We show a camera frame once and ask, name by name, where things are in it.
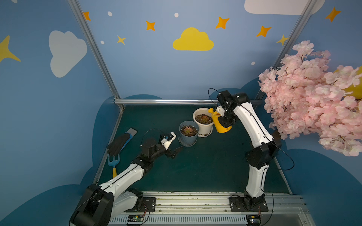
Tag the red-green succulent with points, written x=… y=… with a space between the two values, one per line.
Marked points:
x=189 y=131

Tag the blue garden hand fork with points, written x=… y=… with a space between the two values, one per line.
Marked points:
x=113 y=161

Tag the right green circuit board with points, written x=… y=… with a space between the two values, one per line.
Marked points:
x=253 y=220

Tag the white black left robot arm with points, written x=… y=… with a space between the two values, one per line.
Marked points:
x=101 y=203

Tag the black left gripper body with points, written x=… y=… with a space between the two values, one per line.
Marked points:
x=171 y=152

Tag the dark succulent in white pot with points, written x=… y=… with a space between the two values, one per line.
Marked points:
x=204 y=119

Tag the green circuit board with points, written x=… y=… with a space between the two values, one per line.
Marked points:
x=135 y=219
x=253 y=220

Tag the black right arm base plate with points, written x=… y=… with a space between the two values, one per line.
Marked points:
x=248 y=204

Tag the black garden glove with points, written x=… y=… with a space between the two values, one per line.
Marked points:
x=114 y=148

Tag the yellow watering can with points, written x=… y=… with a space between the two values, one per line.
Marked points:
x=215 y=116

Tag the pink blossom artificial tree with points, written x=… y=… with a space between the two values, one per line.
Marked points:
x=304 y=97

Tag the aluminium frame rail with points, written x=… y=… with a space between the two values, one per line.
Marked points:
x=165 y=102

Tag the blue-grey plant pot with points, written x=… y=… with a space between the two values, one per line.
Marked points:
x=184 y=140

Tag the left green circuit board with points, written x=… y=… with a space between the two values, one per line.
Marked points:
x=135 y=219

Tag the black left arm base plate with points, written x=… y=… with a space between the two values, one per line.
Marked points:
x=144 y=203

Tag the white plant pot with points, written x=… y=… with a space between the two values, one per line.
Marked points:
x=203 y=129

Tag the white pot saucer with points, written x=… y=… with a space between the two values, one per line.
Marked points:
x=205 y=135

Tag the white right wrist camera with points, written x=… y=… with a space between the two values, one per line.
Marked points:
x=220 y=111

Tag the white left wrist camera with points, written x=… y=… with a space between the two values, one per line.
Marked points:
x=167 y=139

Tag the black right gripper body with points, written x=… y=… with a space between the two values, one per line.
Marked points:
x=226 y=119

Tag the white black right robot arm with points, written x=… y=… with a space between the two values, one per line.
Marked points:
x=235 y=107

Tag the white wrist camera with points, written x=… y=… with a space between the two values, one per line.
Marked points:
x=220 y=111
x=167 y=139

